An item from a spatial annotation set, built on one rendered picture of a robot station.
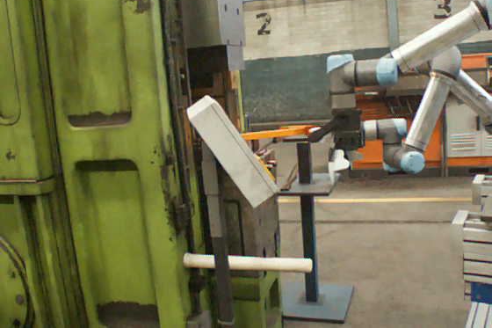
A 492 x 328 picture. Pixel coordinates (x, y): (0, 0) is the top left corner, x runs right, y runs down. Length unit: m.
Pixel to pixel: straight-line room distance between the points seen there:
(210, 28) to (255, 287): 1.01
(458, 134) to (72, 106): 4.26
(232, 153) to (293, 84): 8.35
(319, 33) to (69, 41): 7.88
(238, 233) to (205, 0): 0.89
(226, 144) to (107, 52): 0.70
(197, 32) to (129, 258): 0.87
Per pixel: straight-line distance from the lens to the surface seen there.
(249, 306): 2.01
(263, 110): 9.70
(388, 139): 1.82
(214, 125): 1.18
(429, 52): 1.46
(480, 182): 2.01
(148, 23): 1.59
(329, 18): 9.41
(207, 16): 1.78
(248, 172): 1.21
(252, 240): 1.87
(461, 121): 5.34
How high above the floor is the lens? 1.27
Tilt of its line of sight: 9 degrees down
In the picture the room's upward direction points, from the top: 5 degrees counter-clockwise
